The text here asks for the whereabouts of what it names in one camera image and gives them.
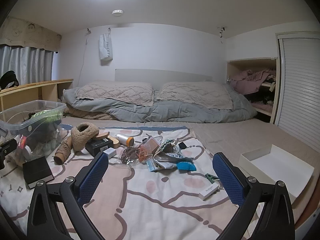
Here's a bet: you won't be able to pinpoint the black cloth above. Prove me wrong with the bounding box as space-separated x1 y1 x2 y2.
0 71 20 90

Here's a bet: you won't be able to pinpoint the beige bed mattress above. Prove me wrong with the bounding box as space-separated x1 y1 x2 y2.
0 116 320 230

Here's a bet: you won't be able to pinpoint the dark clothes pile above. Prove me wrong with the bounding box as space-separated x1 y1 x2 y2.
244 90 274 108

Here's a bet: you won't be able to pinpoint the wooden bedside shelf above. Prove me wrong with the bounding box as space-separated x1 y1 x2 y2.
0 79 74 113

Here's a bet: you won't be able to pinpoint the printed beige curtain valance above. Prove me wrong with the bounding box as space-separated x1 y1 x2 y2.
0 16 62 52

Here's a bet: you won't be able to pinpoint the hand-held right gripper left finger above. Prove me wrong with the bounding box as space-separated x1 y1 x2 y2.
27 152 110 240

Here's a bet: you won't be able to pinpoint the wardrobe shelf niche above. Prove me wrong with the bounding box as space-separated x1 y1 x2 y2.
226 57 278 117

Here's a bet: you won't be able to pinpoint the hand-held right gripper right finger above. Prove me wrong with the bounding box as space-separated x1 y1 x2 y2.
212 152 295 240

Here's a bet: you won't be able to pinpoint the white shutter door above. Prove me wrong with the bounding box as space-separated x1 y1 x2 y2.
274 31 320 147

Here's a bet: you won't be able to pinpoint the beige fleece blanket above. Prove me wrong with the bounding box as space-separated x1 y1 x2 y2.
64 105 118 121

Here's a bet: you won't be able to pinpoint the white wall camera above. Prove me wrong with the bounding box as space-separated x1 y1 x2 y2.
217 26 227 44

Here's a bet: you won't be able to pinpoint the braided green white cord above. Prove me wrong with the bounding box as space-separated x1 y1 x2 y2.
155 140 177 157

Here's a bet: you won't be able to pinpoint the beige textured pillow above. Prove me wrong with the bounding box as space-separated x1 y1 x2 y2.
75 80 154 107
156 81 234 110

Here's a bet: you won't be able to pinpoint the black rectangular box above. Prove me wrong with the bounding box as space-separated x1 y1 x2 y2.
85 138 114 157

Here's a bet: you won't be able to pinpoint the clear plastic storage box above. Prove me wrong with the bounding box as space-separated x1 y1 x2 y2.
0 99 67 167

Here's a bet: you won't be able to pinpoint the tan wooden holder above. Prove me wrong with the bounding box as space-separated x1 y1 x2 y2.
92 131 120 148

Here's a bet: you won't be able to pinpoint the bag of brown hair ties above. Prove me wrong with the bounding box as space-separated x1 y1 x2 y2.
121 147 140 167

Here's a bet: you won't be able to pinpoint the brown cardboard tube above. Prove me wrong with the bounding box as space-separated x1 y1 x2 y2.
54 136 73 165

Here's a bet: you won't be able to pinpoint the grey curtain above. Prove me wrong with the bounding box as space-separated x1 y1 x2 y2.
0 44 54 87

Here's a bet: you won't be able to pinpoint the fluffy beige slipper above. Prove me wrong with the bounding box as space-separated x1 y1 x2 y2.
71 122 100 152

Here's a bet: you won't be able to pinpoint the green plastic bag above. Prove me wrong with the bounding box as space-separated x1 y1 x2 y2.
31 109 63 122

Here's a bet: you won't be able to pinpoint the white printed small box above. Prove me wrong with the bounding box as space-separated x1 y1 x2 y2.
199 182 220 201

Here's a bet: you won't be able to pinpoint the white hanging bag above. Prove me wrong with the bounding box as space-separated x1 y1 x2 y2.
99 33 114 66

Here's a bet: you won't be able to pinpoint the white wall cable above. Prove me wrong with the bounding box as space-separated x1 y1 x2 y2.
78 34 88 87

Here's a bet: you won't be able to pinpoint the grey duvet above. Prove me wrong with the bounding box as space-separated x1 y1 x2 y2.
62 81 258 123

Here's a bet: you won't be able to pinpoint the white thread spool orange cap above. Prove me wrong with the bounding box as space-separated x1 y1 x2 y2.
115 134 135 147

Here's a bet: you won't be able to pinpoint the printed pink white blanket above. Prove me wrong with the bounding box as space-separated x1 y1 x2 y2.
0 126 253 240

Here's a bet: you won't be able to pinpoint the white shallow tray box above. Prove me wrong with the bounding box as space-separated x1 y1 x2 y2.
238 144 315 207

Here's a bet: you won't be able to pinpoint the pink clothes pile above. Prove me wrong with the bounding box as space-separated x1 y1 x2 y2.
229 68 277 95

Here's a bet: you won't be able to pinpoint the brown cardboard box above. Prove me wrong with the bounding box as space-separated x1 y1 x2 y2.
144 139 160 153

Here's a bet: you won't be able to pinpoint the orange rubber bands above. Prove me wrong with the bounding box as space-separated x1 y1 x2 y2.
136 145 153 163

